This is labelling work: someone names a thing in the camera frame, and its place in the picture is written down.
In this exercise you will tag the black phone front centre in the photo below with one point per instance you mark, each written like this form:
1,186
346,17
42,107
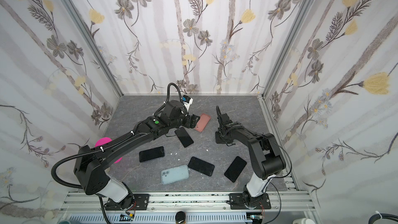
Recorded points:
201,166

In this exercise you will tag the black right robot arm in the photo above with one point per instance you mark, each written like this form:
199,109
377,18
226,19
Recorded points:
266,157

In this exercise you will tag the magenta plastic goblet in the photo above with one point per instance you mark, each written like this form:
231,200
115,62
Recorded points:
102,141

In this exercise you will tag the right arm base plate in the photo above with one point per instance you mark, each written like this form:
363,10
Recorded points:
243,201

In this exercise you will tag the black round knob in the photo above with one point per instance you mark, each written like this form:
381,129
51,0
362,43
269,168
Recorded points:
180,217

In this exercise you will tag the pink-edged phone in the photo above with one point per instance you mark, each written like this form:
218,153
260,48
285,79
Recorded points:
234,170

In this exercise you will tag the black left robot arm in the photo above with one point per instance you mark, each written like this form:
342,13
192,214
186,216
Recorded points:
91,165

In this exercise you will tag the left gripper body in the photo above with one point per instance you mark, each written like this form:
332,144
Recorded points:
188,122

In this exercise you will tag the black phone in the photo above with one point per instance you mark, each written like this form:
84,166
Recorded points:
184,137
201,166

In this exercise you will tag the aluminium mounting rail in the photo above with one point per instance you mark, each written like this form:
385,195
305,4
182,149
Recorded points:
167,202

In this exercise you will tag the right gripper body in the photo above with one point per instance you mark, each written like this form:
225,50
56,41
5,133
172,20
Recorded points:
224,126

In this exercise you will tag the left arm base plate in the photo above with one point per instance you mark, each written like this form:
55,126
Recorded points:
137,202

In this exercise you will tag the pink phone case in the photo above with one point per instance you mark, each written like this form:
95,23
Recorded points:
202,123

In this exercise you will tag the blue-edged phone left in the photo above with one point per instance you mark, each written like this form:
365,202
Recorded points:
151,154

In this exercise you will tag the light blue phone case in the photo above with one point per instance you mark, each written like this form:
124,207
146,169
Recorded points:
175,174

